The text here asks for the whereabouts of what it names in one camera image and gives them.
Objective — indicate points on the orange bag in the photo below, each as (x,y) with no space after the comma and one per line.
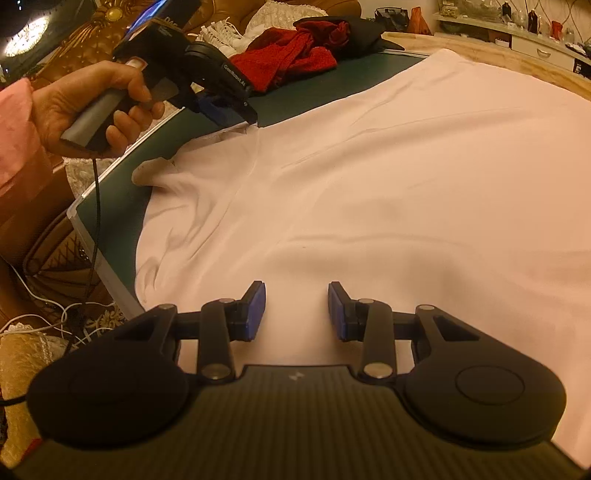
(419,23)

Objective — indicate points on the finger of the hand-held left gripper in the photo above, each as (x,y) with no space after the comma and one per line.
(217,105)
(247,113)

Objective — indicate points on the black bag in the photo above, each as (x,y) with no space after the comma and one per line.
(390,19)

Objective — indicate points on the gold quilted cloth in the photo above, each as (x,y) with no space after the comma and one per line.
(23,369)

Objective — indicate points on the white lace-up shoe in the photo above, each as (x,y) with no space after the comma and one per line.
(214,32)
(235,40)

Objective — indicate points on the red garment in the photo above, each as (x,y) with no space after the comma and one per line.
(277,60)

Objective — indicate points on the cream lace cloth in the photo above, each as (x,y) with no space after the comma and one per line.
(277,16)

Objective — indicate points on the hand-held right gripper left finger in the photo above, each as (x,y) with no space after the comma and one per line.
(256,314)

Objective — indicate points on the black garment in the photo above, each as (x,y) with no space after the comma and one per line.
(364,39)

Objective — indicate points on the white low cabinet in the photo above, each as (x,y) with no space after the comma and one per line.
(540,48)

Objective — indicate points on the light pink shirt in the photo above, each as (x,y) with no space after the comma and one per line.
(392,184)

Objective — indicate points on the green board with metal frame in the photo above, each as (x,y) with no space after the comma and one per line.
(120,217)

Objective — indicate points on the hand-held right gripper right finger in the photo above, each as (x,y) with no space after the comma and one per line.
(339,314)

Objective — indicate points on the person's left forearm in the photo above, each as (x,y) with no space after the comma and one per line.
(16,138)

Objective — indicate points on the ornate wooden table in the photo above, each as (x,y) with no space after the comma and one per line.
(51,258)

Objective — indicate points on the person's left hand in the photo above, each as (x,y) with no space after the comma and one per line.
(69,101)

